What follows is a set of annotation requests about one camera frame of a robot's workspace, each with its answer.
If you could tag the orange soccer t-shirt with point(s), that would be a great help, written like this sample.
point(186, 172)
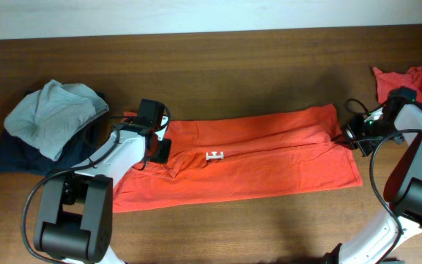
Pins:
point(244, 158)

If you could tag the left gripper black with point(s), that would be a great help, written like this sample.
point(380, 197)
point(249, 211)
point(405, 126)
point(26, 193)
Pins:
point(163, 157)

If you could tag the light grey folded shirt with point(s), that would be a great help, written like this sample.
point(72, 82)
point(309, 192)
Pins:
point(48, 118)

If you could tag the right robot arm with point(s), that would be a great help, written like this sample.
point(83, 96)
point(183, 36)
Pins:
point(398, 119)

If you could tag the dark navy folded garment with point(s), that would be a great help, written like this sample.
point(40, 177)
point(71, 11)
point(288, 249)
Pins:
point(18, 156)

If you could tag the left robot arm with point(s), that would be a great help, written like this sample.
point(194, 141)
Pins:
point(67, 217)

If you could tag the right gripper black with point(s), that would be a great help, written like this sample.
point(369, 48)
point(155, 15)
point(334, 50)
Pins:
point(350, 134)

